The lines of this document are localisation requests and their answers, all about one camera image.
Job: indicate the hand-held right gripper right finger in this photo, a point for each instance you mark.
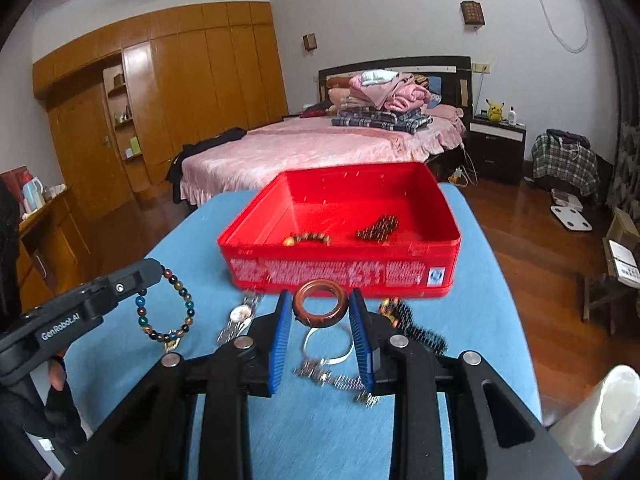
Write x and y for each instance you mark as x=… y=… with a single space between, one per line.
x=361 y=340

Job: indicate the white bottle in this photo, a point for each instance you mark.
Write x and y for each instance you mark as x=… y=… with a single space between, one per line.
x=512 y=117

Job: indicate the blue table cloth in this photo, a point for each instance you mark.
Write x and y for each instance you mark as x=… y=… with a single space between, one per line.
x=475 y=285

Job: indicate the wooden stool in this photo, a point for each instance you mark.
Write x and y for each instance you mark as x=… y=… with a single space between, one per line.
x=597 y=295

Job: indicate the red plastic box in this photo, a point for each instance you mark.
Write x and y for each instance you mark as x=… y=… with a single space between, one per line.
x=345 y=270

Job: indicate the white flat box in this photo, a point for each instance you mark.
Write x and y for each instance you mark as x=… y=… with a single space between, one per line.
x=566 y=199

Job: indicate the black garment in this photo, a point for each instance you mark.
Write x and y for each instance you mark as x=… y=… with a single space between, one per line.
x=200 y=152

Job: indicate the wooden desk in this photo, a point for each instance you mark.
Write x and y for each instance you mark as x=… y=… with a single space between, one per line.
x=55 y=240

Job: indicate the wall socket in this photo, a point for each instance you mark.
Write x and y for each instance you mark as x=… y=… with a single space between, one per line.
x=480 y=67

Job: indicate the pile of pink clothes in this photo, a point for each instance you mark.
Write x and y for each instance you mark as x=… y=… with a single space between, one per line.
x=395 y=92

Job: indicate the wooden wardrobe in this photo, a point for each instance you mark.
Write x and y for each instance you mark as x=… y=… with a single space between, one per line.
x=200 y=90

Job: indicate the red thermos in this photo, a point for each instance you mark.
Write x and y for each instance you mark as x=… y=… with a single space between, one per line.
x=25 y=176

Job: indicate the brown wooden bangle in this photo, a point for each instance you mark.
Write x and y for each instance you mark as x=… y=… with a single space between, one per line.
x=300 y=311

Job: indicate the small brown wall lamp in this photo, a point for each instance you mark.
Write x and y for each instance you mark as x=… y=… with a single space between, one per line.
x=309 y=42

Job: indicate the blue and white kettle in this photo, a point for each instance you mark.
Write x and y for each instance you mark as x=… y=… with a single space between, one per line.
x=32 y=197

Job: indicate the white bathroom scale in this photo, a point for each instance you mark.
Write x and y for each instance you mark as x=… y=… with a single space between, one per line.
x=571 y=217

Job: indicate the plaid bag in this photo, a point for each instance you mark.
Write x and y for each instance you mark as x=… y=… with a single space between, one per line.
x=565 y=162

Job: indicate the thin silver bangle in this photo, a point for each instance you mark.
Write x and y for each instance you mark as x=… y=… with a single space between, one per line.
x=305 y=344

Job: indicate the bed with pink bedspread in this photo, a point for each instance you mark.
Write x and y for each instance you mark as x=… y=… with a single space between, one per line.
x=310 y=155

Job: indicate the yellow plush toy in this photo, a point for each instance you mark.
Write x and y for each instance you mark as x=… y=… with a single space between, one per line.
x=494 y=110

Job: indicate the cardboard box with papers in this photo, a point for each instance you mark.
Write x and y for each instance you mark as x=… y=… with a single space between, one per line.
x=625 y=255

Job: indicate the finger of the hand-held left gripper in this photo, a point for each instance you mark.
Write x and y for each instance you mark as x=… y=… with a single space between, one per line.
x=135 y=277

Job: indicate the silver wrist watch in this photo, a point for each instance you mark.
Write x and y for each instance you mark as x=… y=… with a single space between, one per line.
x=239 y=314

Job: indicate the folded plaid blanket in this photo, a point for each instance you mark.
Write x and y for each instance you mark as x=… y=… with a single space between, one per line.
x=380 y=121

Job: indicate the dark curtain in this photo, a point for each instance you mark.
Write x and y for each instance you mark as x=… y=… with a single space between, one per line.
x=625 y=85

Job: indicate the white trash bag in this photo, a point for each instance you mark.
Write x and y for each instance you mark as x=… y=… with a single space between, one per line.
x=600 y=420

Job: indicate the large brown wall lamp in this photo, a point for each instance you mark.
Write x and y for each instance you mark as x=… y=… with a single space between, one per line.
x=472 y=12

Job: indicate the person's left hand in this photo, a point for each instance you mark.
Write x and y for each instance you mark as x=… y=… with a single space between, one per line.
x=60 y=410

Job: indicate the dark nightstand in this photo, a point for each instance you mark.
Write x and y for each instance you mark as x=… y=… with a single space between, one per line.
x=495 y=152

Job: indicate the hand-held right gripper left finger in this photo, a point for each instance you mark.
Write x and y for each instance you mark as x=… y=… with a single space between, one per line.
x=280 y=345

